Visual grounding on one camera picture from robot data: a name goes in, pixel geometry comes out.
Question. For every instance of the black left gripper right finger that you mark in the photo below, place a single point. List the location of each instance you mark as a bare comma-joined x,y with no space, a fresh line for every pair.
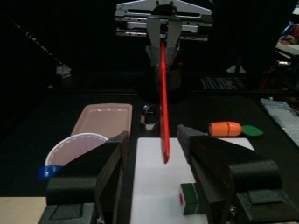
234,178

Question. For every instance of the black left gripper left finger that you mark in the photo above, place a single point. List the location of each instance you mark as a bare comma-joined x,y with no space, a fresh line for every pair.
94,180

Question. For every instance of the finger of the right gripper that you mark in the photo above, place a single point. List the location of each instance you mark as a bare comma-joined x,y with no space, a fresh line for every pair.
174,38
152,38

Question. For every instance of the red toy knife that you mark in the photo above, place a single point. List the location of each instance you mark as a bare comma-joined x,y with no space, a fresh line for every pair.
164,116

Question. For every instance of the blue plastic utensil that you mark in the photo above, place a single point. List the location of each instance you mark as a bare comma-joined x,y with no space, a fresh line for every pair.
48,171

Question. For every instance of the red plastic cup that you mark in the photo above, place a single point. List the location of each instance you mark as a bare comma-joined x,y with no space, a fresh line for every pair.
74,147

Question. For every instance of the green toy leaf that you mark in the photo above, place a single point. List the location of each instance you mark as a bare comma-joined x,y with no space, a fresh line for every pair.
252,131

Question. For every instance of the orange toy carrot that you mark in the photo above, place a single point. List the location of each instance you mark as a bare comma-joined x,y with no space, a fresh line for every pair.
224,129

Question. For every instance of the white cutting board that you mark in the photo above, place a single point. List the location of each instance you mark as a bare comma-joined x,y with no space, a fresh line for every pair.
159,186

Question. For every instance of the dark computer keyboard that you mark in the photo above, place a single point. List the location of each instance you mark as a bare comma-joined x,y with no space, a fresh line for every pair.
219,83

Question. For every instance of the wooden box with red front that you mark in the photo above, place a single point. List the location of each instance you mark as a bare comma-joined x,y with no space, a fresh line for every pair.
21,210

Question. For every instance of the shallow rectangular tray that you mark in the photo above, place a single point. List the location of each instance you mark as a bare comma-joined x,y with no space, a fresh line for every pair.
103,119

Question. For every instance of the light computer keyboard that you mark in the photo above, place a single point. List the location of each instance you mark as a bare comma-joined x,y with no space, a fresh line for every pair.
283,116

